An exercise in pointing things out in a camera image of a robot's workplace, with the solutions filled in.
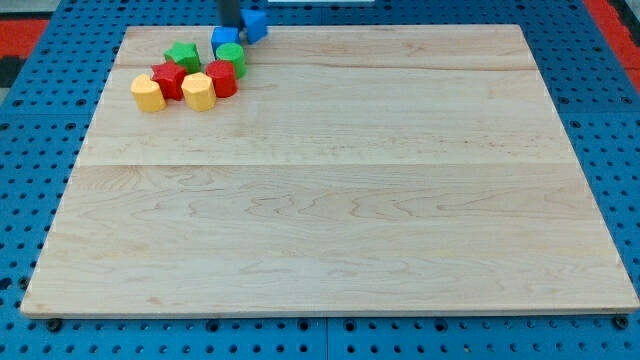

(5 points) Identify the yellow heart block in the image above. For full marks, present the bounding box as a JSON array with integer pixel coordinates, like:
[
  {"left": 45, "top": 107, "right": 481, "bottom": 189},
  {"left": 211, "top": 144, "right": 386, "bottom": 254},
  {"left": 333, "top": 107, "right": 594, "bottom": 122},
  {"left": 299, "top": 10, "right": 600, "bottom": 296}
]
[{"left": 130, "top": 74, "right": 167, "bottom": 113}]

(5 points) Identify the wooden board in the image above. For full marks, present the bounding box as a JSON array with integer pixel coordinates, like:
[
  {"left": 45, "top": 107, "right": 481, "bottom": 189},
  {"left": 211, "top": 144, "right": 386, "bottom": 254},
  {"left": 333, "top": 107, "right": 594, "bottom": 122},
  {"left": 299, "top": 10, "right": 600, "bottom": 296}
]
[{"left": 21, "top": 25, "right": 639, "bottom": 319}]

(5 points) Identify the red cylinder block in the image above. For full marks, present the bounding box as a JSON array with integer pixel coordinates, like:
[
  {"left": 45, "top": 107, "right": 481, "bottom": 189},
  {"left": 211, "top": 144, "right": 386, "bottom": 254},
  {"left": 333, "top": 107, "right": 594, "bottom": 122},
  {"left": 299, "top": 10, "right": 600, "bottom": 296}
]
[{"left": 205, "top": 60, "right": 238, "bottom": 98}]

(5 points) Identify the yellow hexagon block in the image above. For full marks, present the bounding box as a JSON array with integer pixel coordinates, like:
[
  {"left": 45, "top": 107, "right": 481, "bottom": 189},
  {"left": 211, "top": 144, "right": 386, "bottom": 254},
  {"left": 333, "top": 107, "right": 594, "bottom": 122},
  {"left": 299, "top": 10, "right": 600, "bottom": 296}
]
[{"left": 181, "top": 72, "right": 217, "bottom": 112}]

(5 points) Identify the green cylinder block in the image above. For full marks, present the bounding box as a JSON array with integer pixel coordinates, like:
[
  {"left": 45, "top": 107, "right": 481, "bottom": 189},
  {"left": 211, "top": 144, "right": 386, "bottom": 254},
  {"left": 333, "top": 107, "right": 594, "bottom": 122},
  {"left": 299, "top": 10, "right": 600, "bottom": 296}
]
[{"left": 215, "top": 42, "right": 247, "bottom": 79}]

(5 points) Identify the blue triangle block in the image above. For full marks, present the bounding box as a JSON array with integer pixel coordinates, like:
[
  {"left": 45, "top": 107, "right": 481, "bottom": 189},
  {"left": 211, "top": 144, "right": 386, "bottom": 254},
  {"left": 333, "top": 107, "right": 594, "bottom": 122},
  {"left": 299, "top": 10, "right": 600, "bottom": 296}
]
[{"left": 240, "top": 9, "right": 268, "bottom": 44}]

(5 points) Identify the blue cube block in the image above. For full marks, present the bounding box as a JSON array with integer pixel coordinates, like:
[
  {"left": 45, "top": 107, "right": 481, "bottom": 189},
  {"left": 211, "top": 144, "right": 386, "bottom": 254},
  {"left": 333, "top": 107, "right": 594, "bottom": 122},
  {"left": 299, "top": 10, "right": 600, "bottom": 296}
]
[{"left": 210, "top": 26, "right": 241, "bottom": 54}]

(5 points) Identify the red star block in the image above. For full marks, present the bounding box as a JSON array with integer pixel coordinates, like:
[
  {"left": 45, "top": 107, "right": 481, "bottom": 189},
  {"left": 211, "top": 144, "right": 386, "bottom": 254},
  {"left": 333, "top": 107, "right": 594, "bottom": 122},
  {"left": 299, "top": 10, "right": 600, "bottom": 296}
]
[{"left": 151, "top": 60, "right": 187, "bottom": 101}]

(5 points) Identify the green star block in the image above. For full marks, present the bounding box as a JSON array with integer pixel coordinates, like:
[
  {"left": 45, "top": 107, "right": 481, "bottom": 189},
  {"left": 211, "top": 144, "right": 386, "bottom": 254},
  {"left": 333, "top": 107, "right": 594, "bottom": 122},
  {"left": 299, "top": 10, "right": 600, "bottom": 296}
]
[{"left": 163, "top": 41, "right": 201, "bottom": 74}]

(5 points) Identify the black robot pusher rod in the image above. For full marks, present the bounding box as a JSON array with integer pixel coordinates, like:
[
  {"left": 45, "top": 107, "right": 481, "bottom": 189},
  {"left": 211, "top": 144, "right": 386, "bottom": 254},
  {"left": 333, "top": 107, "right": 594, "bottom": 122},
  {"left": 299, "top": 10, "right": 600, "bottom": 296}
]
[{"left": 216, "top": 0, "right": 243, "bottom": 31}]

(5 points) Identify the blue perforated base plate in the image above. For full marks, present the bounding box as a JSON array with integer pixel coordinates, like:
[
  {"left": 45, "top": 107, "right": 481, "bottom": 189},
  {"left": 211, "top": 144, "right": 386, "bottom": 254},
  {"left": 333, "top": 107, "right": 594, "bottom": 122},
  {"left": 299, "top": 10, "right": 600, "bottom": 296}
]
[{"left": 1, "top": 1, "right": 639, "bottom": 359}]

